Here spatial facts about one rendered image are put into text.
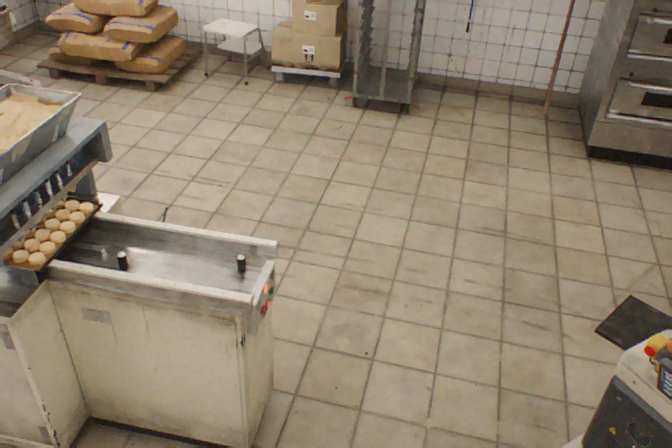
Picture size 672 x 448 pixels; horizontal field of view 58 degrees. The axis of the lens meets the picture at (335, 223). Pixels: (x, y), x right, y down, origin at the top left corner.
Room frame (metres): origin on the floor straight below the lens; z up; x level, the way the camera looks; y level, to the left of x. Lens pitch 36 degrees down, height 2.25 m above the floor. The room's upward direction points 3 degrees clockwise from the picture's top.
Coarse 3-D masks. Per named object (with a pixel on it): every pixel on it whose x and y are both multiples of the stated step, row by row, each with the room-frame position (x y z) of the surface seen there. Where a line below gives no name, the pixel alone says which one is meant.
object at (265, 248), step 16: (96, 224) 1.81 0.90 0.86; (112, 224) 1.79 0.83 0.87; (128, 224) 1.78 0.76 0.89; (144, 224) 1.77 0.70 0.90; (160, 224) 1.78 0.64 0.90; (176, 240) 1.75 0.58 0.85; (192, 240) 1.74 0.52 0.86; (208, 240) 1.73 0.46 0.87; (224, 240) 1.72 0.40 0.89; (240, 240) 1.71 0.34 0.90; (256, 240) 1.71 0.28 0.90; (272, 256) 1.69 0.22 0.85
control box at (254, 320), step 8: (264, 264) 1.65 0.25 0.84; (272, 264) 1.66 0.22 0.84; (264, 272) 1.61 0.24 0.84; (264, 280) 1.57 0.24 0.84; (272, 280) 1.64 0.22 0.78; (256, 288) 1.53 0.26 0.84; (264, 288) 1.54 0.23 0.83; (256, 296) 1.49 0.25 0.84; (264, 296) 1.54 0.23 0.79; (272, 296) 1.63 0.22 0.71; (256, 304) 1.46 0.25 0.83; (264, 304) 1.54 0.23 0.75; (256, 312) 1.45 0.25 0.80; (264, 312) 1.53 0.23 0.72; (248, 320) 1.44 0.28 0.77; (256, 320) 1.45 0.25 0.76; (248, 328) 1.44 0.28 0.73; (256, 328) 1.45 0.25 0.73
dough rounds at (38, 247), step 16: (64, 208) 1.84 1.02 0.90; (80, 208) 1.82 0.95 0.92; (48, 224) 1.71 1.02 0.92; (64, 224) 1.72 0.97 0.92; (80, 224) 1.75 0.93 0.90; (32, 240) 1.62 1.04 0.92; (48, 240) 1.65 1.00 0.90; (64, 240) 1.65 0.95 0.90; (16, 256) 1.53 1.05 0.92; (32, 256) 1.53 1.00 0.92; (48, 256) 1.56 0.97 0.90
